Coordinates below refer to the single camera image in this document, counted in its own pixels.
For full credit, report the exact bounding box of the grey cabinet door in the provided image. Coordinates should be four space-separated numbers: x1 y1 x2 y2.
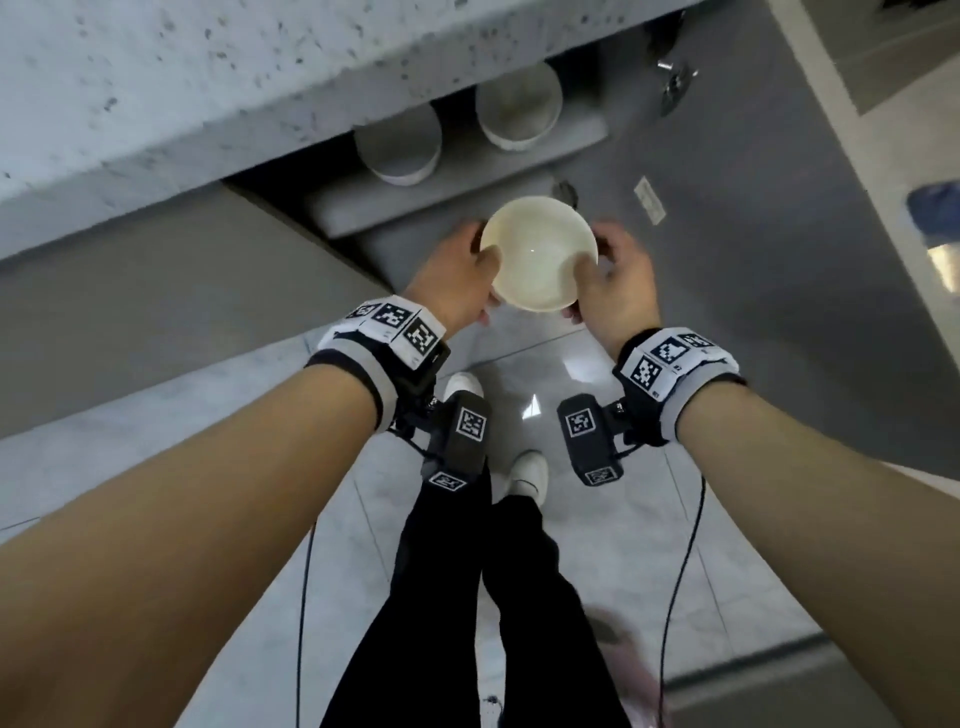
570 0 960 481

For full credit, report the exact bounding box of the person's right forearm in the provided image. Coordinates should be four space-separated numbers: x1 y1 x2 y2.
676 381 960 728

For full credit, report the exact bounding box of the wristband with markers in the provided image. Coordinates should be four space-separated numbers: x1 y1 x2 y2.
612 326 748 449
305 295 453 434

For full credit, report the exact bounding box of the cream ceramic bowl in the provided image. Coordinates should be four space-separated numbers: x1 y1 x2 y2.
479 195 600 314

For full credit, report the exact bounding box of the person's left white shoe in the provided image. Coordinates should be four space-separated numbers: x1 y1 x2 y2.
442 372 486 408

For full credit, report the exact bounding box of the left wristband with markers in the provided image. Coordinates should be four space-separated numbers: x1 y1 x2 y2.
305 295 453 434

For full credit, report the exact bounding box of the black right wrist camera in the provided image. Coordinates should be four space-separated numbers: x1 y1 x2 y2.
555 393 628 488

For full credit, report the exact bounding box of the white label sticker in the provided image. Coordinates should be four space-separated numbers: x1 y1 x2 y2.
633 175 668 226

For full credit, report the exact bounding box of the right wristband with markers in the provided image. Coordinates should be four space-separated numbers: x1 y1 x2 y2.
612 326 748 449

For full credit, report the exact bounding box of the person's right white shoe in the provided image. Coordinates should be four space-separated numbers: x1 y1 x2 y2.
507 450 551 507

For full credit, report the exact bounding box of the person's white shoe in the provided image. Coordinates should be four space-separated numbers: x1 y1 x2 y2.
507 450 551 507
442 372 486 408

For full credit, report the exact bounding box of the person's left hand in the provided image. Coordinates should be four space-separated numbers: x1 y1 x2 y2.
403 218 506 329

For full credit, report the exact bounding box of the person's leg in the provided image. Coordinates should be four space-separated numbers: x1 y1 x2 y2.
482 493 633 728
321 463 498 728

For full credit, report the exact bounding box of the grey cabinet shelf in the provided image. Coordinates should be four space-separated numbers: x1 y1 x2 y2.
306 112 610 240

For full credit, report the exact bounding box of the white bowl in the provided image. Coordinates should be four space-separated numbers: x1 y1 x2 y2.
353 103 444 188
474 60 566 153

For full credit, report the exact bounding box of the person's right leg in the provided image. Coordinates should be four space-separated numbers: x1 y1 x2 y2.
482 493 633 728

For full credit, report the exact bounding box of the thin black cable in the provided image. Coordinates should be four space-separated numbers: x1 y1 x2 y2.
294 517 319 728
655 472 709 728

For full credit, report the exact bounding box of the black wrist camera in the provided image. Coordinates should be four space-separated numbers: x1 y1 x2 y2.
418 389 494 493
555 393 628 488

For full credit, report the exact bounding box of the person's left forearm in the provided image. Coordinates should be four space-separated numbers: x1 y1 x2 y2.
0 363 378 728

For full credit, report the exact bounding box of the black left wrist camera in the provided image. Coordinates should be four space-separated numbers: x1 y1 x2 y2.
418 389 494 493

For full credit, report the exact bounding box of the person's right hand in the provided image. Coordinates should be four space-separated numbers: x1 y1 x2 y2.
567 218 663 363

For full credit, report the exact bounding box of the grey cabinet side panel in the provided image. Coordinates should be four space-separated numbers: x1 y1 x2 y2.
0 183 393 441

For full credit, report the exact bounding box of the person's left leg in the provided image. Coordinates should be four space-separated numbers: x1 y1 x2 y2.
321 463 498 728

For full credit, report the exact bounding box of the speckled stone countertop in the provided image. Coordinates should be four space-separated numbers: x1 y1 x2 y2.
0 0 710 261

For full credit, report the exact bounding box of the blue object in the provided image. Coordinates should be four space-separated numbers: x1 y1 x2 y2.
905 180 960 250

